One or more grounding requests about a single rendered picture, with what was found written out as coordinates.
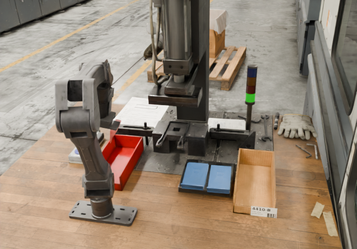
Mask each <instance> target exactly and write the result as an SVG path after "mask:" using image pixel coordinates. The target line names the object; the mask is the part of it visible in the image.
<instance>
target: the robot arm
mask: <svg viewBox="0 0 357 249"><path fill-rule="evenodd" d="M112 83H113V75H112V73H111V68H110V64H109V62H108V60H107V59H86V60H84V61H83V62H82V63H81V64H80V65H79V72H78V73H77V74H76V75H75V76H74V77H72V78H69V79H66V80H56V82H55V124H56V129H57V131H58V132H59V133H64V135H65V138H66V139H70V141H71V142H72V143H73V144H74V145H75V147H76V148H77V150H78V153H79V155H80V158H81V160H82V163H83V166H84V171H85V172H84V174H83V175H82V187H84V198H85V199H90V202H89V201H81V200H79V201H77V202H76V204H75V205H74V207H73V208H72V210H71V211H70V213H69V218H71V219H78V220H85V221H93V222H100V223H105V224H112V225H120V226H127V227H130V226H131V225H132V224H133V221H134V219H135V217H136V215H137V212H138V211H137V208H135V207H127V206H122V205H114V204H112V198H113V195H114V191H115V184H114V173H113V172H112V169H111V166H110V163H108V162H107V161H106V160H105V158H104V156H103V154H102V151H101V148H100V145H99V142H98V138H97V132H98V131H99V128H100V127H101V128H106V129H110V143H111V142H112V140H113V137H114V135H115V133H116V132H117V130H118V127H119V125H120V123H121V120H119V119H116V120H115V121H114V122H113V119H114V118H115V117H116V112H113V111H111V108H112V97H114V87H111V86H112ZM67 100H68V101H70V102H75V101H82V105H83V106H71V107H68V106H67ZM112 122H113V124H112Z"/></svg>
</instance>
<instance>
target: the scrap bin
mask: <svg viewBox="0 0 357 249"><path fill-rule="evenodd" d="M143 151H144V145H143V137H141V136H130V135H118V134H115V135H114V137H113V140H112V142H111V143H110V140H109V141H108V143H107V144H106V145H105V147H104V148H103V150H102V154H103V156H104V158H105V160H106V161H107V162H108V163H110V166H111V169H112V172H113V173H114V184H115V191H123V189H124V186H125V184H126V183H127V181H128V179H129V177H130V175H131V174H132V172H133V170H134V168H135V166H136V164H137V162H138V160H139V158H140V157H141V155H142V153H143Z"/></svg>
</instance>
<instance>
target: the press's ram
mask: <svg viewBox="0 0 357 249"><path fill-rule="evenodd" d="M198 70H199V64H193V68H192V69H191V71H190V74H189V76H185V75H184V74H172V75H171V77H170V78H169V80H168V81H167V83H166V85H155V86H154V87H153V88H152V90H151V91H150V93H149V94H148V104H149V105H163V106H176V107H177V106H179V107H194V108H198V106H199V103H200V100H201V98H202V87H195V86H194V85H192V83H193V81H194V78H195V76H196V74H197V72H198Z"/></svg>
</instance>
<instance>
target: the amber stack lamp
mask: <svg viewBox="0 0 357 249"><path fill-rule="evenodd" d="M256 83H257V77H253V78H251V77H248V76H247V77H246V84H247V85H249V86H254V85H256Z"/></svg>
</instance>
